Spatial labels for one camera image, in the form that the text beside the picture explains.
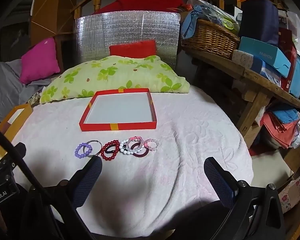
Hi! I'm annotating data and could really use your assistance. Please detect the coral folded cloths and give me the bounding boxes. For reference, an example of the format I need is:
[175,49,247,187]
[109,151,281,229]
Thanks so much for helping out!
[261,112,300,151]

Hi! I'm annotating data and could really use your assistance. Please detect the silver bangle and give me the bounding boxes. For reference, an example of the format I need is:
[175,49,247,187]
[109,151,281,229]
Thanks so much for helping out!
[83,140,102,158]

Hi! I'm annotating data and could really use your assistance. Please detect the magenta pillow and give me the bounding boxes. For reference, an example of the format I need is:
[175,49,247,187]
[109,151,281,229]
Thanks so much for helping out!
[19,37,61,85]

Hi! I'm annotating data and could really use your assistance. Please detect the pink and clear bead bracelet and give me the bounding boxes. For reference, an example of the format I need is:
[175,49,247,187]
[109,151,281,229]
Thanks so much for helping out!
[126,136,144,152]

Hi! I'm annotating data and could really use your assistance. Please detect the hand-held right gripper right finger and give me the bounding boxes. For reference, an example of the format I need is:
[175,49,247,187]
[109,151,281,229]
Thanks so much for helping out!
[204,157,293,240]

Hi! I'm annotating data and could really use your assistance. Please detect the blue and white box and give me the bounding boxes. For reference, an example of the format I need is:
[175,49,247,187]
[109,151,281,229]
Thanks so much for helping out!
[250,55,282,86]

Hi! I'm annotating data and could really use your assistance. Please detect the green floral pillow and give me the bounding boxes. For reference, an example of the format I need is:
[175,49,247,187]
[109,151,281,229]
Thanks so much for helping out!
[39,55,191,104]

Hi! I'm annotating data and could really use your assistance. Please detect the red blanket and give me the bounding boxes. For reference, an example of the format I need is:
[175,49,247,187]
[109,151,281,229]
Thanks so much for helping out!
[93,0,188,15]

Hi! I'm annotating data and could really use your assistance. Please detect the floral cardboard box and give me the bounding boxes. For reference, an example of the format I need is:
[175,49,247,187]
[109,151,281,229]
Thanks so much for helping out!
[277,177,300,213]

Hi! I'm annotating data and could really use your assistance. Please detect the dark red bead bracelet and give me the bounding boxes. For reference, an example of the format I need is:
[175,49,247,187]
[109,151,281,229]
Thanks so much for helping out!
[101,141,119,161]

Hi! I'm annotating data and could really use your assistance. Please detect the light pink bead bracelet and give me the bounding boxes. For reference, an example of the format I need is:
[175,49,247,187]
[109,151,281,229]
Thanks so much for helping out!
[143,138,160,152]

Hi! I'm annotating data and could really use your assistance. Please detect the blue folded cloth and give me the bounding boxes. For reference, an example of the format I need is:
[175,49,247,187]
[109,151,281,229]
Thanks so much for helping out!
[270,107,300,124]

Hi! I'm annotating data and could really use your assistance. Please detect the purple bead bracelet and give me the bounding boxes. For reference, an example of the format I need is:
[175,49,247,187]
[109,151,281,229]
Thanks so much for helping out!
[75,142,93,159]

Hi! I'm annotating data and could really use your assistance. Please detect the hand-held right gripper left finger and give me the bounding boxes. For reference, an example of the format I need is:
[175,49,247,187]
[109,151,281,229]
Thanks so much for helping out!
[22,156,103,240]

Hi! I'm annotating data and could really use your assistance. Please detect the wooden railing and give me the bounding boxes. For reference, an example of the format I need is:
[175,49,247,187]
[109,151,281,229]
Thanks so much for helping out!
[71,0,292,20]

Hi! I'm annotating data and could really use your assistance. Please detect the wooden bench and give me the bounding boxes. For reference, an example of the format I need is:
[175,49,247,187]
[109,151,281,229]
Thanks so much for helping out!
[182,46,300,138]

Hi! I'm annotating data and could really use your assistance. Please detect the red gift bag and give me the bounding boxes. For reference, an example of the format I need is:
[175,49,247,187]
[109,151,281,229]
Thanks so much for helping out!
[277,27,298,93]

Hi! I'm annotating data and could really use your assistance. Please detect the red cushion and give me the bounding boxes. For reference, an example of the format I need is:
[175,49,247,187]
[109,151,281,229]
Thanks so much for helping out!
[109,39,157,59]

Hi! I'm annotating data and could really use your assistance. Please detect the white patterned box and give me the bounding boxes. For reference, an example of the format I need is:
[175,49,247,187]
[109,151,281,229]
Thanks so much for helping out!
[232,49,254,68]

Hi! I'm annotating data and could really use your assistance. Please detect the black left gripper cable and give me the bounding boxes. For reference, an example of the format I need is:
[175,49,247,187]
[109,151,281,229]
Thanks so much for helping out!
[0,124,93,240]

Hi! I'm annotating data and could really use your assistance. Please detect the silver foil insulation mat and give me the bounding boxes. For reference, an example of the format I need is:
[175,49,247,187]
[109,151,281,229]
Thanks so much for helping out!
[74,11,181,71]

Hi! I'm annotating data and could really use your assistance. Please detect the red shallow box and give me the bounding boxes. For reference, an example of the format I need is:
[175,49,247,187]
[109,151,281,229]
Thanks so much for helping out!
[79,88,157,132]

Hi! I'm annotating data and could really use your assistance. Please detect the maroon hair tie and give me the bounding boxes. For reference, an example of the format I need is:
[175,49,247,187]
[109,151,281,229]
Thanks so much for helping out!
[131,143,149,159]

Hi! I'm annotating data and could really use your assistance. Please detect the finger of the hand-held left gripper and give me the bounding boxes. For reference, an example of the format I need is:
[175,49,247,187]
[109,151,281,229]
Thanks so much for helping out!
[10,142,27,166]

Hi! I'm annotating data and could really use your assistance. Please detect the navy fabric bag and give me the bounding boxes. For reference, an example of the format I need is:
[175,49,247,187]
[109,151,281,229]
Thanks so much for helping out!
[238,0,281,47]

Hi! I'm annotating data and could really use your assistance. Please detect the clear plastic bag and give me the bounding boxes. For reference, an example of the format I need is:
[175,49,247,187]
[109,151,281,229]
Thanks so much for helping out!
[202,3,241,31]

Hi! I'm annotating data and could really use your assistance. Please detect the brown folded cardboard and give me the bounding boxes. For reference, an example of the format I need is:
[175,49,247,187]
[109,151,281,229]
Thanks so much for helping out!
[29,0,81,41]

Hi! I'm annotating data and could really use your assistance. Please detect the grey blanket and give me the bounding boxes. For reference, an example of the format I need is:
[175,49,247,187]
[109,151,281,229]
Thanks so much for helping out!
[0,59,53,128]

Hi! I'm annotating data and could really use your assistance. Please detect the light blue cardboard box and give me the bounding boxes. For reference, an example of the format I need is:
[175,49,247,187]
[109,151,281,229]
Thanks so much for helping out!
[238,36,291,79]

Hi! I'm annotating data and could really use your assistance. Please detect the black hair tie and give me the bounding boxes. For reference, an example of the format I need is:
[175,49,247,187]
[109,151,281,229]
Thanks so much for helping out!
[107,142,121,156]

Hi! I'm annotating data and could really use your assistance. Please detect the white bead bracelet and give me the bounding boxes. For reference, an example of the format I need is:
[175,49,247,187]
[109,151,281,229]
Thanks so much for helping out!
[119,139,143,156]

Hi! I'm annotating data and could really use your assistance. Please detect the white fleece blanket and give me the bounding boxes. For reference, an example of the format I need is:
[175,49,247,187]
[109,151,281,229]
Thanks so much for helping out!
[0,84,255,240]

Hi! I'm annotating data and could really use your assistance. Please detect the wicker basket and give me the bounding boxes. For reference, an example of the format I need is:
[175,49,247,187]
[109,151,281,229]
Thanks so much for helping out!
[181,19,241,60]

